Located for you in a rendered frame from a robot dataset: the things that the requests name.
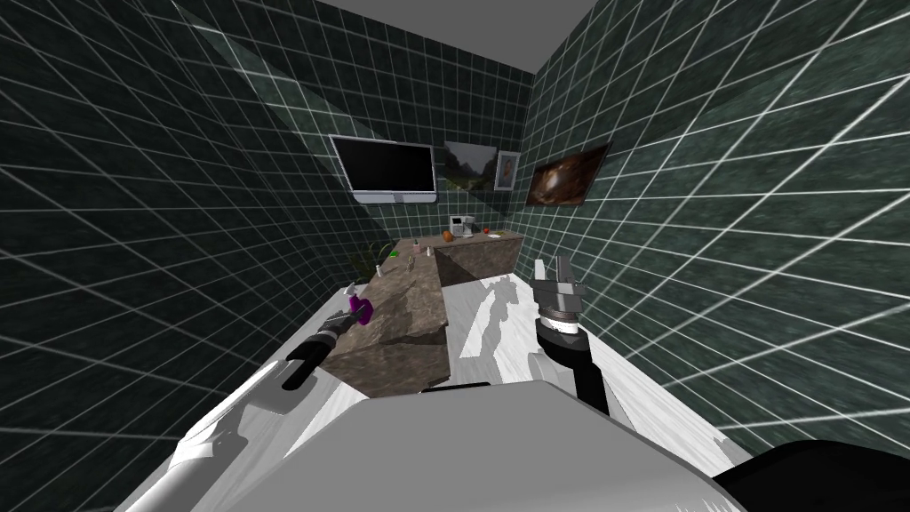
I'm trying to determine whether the landscape wall picture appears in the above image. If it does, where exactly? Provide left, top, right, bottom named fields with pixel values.
left=443, top=140, right=499, bottom=193

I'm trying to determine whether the brown abstract wall picture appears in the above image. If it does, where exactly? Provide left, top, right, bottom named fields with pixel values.
left=523, top=143, right=613, bottom=209

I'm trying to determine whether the green potted plant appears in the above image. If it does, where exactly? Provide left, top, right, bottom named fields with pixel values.
left=351, top=241, right=397, bottom=280

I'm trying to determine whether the brown stone counter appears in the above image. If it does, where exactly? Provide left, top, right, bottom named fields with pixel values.
left=322, top=229, right=525, bottom=400

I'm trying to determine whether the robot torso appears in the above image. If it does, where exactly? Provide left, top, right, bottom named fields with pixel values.
left=220, top=380, right=749, bottom=512

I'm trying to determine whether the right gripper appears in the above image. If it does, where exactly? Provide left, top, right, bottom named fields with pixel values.
left=532, top=255, right=588, bottom=323

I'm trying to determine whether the framed portrait wall picture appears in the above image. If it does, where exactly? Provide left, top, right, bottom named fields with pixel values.
left=494, top=149, right=523, bottom=193

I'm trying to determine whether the black flat screen television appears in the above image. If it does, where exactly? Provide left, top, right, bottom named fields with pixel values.
left=329, top=134, right=439, bottom=206

